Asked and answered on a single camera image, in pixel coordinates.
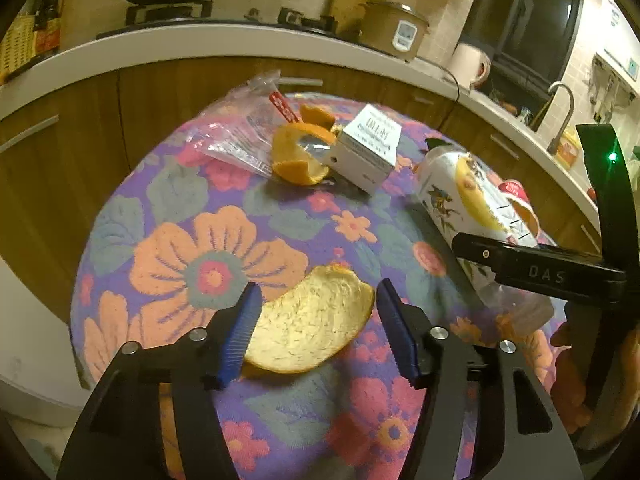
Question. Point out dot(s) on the white cardboard box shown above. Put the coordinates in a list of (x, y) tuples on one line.
[(367, 150)]

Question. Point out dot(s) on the clear plastic bag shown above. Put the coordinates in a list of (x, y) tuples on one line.
[(235, 130)]

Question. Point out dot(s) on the dark window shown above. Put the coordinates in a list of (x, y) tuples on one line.
[(530, 15)]

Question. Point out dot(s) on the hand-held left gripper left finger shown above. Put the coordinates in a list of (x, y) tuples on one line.
[(242, 335)]

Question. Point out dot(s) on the wall utensil rack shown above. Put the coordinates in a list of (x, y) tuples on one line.
[(612, 80)]

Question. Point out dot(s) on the wooden kitchen cabinet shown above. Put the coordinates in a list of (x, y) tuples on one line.
[(75, 170)]

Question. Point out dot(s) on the yellow patterned package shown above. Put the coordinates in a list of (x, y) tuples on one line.
[(17, 50)]

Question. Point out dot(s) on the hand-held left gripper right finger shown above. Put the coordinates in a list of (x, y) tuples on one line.
[(396, 331)]

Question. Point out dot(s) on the gas stove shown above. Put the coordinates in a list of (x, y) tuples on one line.
[(165, 15)]

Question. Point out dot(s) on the metal faucet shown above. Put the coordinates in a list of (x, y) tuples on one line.
[(567, 110)]

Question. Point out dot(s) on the bird print snack packet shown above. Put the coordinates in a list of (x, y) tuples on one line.
[(450, 195)]

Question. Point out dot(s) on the yellow container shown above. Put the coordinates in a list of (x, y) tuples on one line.
[(569, 149)]

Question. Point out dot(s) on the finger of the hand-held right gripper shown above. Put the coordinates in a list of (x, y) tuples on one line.
[(475, 250)]

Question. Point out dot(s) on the beige rice cooker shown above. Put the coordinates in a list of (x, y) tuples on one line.
[(385, 25)]

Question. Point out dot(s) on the dark sauce bottles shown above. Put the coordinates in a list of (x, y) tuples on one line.
[(50, 20)]

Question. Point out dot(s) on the person's right hand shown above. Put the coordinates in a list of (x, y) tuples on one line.
[(570, 385)]

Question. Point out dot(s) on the curled orange peel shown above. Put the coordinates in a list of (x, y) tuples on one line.
[(295, 160)]

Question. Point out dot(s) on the red white wrapper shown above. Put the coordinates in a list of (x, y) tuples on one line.
[(520, 200)]

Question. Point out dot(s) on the floral tablecloth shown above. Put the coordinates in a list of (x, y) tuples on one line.
[(165, 220)]

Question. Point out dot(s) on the small orange peel piece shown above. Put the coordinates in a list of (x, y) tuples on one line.
[(317, 117)]

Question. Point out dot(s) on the large orange peel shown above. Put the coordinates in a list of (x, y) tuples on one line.
[(310, 330)]

